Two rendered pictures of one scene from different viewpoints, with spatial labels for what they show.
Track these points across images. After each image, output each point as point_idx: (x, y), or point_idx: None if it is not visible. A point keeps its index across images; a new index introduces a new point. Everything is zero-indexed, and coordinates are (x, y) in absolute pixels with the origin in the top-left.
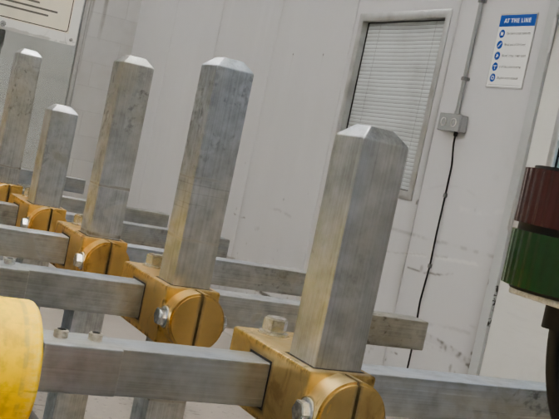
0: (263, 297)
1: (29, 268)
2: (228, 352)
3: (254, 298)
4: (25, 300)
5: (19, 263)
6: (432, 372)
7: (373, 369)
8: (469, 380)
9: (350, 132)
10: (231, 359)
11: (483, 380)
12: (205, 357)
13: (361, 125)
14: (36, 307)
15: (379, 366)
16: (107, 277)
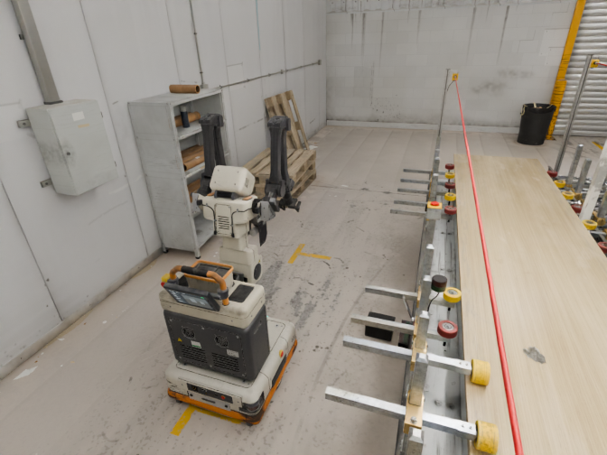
0: (380, 405)
1: (457, 422)
2: (433, 357)
3: (387, 402)
4: (475, 362)
5: (459, 427)
6: (385, 348)
7: (401, 349)
8: (378, 344)
9: (429, 315)
10: (434, 355)
11: (373, 344)
12: (439, 356)
13: (427, 313)
14: (473, 360)
15: (396, 351)
16: (432, 418)
